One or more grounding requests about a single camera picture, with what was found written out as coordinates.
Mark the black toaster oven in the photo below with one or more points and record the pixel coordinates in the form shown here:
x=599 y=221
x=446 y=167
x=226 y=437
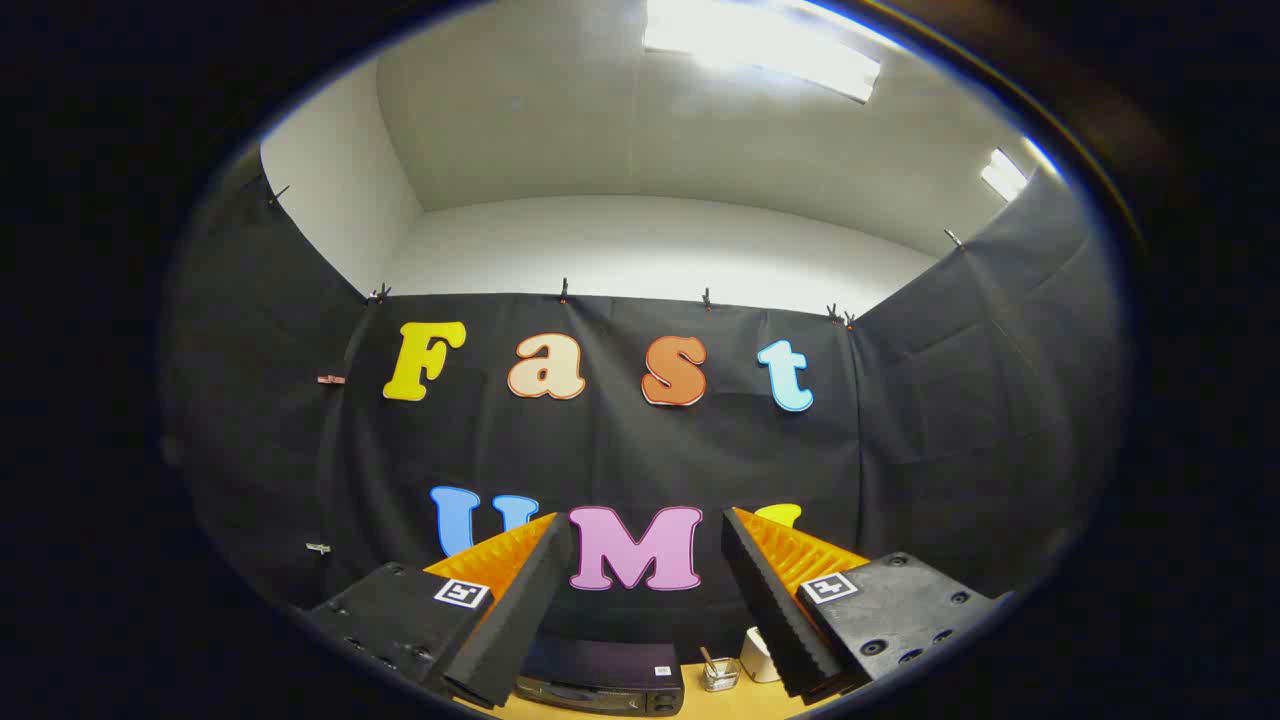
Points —
x=600 y=665

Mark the black backdrop cloth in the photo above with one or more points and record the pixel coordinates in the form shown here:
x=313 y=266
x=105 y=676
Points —
x=620 y=450

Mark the white bread toaster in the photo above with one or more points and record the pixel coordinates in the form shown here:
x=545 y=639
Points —
x=758 y=660

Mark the small ceiling light panel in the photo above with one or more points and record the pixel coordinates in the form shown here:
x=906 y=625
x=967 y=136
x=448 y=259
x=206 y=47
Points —
x=1003 y=176

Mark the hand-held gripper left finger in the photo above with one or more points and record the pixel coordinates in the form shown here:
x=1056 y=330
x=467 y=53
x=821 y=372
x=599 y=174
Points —
x=520 y=620

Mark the clear utensil holder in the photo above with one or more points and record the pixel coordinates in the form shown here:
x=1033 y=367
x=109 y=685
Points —
x=722 y=678

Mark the wooden stick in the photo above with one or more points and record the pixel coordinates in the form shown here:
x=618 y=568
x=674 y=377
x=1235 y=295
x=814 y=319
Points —
x=707 y=658

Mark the large ceiling light panel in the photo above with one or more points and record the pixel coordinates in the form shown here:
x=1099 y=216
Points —
x=760 y=45

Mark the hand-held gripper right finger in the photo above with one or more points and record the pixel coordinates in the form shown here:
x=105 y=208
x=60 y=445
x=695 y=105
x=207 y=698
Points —
x=775 y=610

